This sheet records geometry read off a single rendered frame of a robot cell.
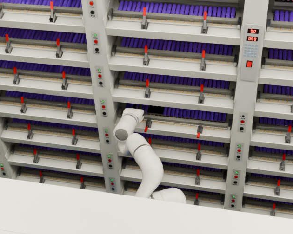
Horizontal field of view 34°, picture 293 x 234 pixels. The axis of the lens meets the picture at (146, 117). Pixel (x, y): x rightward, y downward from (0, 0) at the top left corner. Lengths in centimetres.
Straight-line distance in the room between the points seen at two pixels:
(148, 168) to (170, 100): 51
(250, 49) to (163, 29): 39
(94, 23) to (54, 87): 47
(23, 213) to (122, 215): 21
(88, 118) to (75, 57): 38
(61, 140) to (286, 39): 136
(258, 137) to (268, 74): 38
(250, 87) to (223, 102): 17
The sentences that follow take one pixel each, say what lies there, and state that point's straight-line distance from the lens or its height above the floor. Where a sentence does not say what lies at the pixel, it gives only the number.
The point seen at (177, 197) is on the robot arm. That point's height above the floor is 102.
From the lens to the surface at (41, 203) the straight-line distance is 108.
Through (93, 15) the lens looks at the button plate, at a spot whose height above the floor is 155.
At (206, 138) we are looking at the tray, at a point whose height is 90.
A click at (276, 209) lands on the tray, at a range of 287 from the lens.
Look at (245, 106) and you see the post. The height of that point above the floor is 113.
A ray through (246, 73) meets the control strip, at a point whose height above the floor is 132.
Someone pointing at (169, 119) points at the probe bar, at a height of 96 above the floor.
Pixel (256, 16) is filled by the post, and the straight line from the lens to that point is 205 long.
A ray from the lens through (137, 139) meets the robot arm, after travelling 209.
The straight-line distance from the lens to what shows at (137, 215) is 103.
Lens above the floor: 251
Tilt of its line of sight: 39 degrees down
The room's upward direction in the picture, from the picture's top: 3 degrees counter-clockwise
